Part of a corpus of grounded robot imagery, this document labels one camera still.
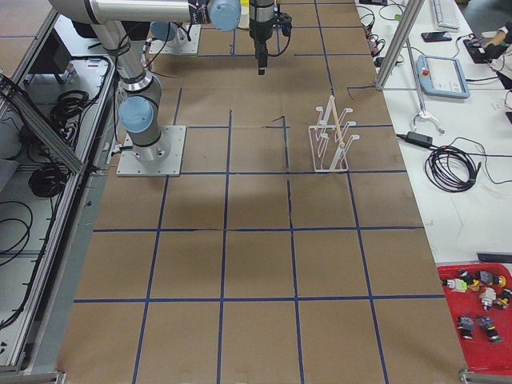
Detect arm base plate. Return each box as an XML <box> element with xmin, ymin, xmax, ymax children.
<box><xmin>116</xmin><ymin>126</ymin><xmax>186</xmax><ymax>177</ymax></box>

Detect black smartphone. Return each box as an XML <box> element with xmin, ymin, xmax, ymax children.
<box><xmin>421</xmin><ymin>31</ymin><xmax>452</xmax><ymax>43</ymax></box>

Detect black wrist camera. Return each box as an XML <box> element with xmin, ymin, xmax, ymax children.
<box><xmin>275</xmin><ymin>11</ymin><xmax>293</xmax><ymax>38</ymax></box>

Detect blue teach pendant tablet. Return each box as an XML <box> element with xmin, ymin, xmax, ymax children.
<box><xmin>416</xmin><ymin>55</ymin><xmax>470</xmax><ymax>99</ymax></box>

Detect black power adapter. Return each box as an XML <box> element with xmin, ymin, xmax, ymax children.
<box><xmin>406</xmin><ymin>131</ymin><xmax>433</xmax><ymax>148</ymax></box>

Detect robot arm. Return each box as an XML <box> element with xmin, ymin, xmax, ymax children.
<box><xmin>51</xmin><ymin>1</ymin><xmax>242</xmax><ymax>162</ymax></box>

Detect metal reacher grabber tool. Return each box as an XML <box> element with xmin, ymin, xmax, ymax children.
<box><xmin>406</xmin><ymin>40</ymin><xmax>445</xmax><ymax>135</ymax></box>

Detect coiled black cable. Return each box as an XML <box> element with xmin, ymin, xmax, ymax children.
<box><xmin>423</xmin><ymin>144</ymin><xmax>482</xmax><ymax>194</ymax></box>

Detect white keyboard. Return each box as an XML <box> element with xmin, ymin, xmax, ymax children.
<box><xmin>430</xmin><ymin>0</ymin><xmax>460</xmax><ymax>31</ymax></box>

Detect red parts tray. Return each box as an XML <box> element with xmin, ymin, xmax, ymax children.
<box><xmin>438</xmin><ymin>263</ymin><xmax>511</xmax><ymax>375</ymax></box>

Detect aluminium frame post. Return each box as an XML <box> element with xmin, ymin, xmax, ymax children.
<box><xmin>375</xmin><ymin>0</ymin><xmax>424</xmax><ymax>90</ymax></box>

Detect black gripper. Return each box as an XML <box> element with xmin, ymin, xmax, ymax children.
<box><xmin>249</xmin><ymin>0</ymin><xmax>275</xmax><ymax>75</ymax></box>

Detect white wire cup rack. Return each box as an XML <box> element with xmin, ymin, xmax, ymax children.
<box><xmin>308</xmin><ymin>95</ymin><xmax>360</xmax><ymax>173</ymax></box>

